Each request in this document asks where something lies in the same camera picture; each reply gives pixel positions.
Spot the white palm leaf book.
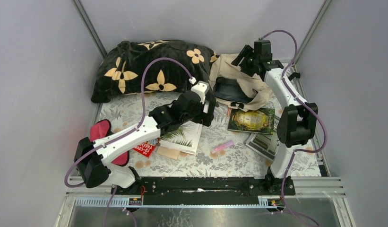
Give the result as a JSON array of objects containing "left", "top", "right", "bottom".
[{"left": 160, "top": 122, "right": 203, "bottom": 155}]

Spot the beige canvas student bag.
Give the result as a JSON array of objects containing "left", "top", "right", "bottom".
[{"left": 209, "top": 54, "right": 273, "bottom": 112}]

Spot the green forest cover book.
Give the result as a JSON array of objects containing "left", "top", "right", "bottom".
[{"left": 227, "top": 108, "right": 275, "bottom": 135}]

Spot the grey photo cover book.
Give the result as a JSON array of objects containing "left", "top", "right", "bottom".
[{"left": 244, "top": 116, "right": 280, "bottom": 162}]

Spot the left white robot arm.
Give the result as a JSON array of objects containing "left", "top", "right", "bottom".
[{"left": 70, "top": 86, "right": 216, "bottom": 194}]

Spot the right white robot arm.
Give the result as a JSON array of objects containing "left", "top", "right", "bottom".
[{"left": 232, "top": 40, "right": 318, "bottom": 195}]

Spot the tan wooden square block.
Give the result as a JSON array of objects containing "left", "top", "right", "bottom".
[{"left": 157, "top": 146, "right": 180, "bottom": 160}]

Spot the pink glue stick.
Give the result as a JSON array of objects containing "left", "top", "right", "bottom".
[{"left": 211, "top": 140, "right": 234, "bottom": 154}]

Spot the floral patterned table mat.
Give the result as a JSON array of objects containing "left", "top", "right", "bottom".
[{"left": 94, "top": 94, "right": 271, "bottom": 177}]

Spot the red treehouse book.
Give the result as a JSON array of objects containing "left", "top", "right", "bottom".
[{"left": 133, "top": 138, "right": 160, "bottom": 157}]

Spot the black floral pillow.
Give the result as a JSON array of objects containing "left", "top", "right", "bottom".
[{"left": 91, "top": 40, "right": 219, "bottom": 104}]

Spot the red and black pouch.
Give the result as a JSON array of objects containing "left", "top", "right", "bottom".
[{"left": 88, "top": 119, "right": 130, "bottom": 166}]

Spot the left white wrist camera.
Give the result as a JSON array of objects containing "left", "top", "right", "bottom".
[{"left": 190, "top": 80, "right": 210, "bottom": 104}]

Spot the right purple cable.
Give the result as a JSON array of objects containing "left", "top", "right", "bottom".
[{"left": 259, "top": 29, "right": 328, "bottom": 227}]

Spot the purple cable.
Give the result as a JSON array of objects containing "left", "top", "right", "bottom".
[
  {"left": 64, "top": 57, "right": 194, "bottom": 227},
  {"left": 259, "top": 29, "right": 328, "bottom": 227}
]

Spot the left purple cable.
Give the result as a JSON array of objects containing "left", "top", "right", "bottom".
[{"left": 64, "top": 57, "right": 194, "bottom": 227}]

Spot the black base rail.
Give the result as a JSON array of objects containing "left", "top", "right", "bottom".
[{"left": 111, "top": 177, "right": 296, "bottom": 205}]

